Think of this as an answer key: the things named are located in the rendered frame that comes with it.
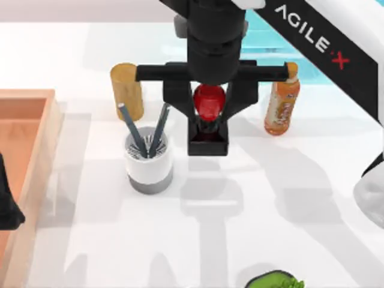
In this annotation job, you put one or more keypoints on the red bottle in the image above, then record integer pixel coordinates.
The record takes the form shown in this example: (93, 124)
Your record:
(208, 102)

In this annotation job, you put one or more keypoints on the green potted plant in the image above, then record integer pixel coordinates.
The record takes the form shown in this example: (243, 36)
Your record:
(276, 280)

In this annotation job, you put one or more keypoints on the orange bottle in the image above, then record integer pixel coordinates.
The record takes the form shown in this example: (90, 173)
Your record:
(282, 111)

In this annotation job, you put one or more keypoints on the salmon-coloured shallow box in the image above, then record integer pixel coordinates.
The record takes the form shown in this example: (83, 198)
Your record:
(24, 135)

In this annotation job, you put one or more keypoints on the tan wooden cylinder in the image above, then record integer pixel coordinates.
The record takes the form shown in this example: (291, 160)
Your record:
(127, 96)

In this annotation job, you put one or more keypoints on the grey pencil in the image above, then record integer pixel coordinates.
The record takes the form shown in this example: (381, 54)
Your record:
(159, 129)
(132, 129)

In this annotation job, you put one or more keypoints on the light blue rack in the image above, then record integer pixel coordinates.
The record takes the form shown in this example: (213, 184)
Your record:
(261, 36)

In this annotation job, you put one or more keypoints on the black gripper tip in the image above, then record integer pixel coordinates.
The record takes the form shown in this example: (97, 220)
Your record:
(9, 210)

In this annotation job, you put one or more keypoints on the white and grey pen cup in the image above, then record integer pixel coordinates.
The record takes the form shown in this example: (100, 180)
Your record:
(148, 172)

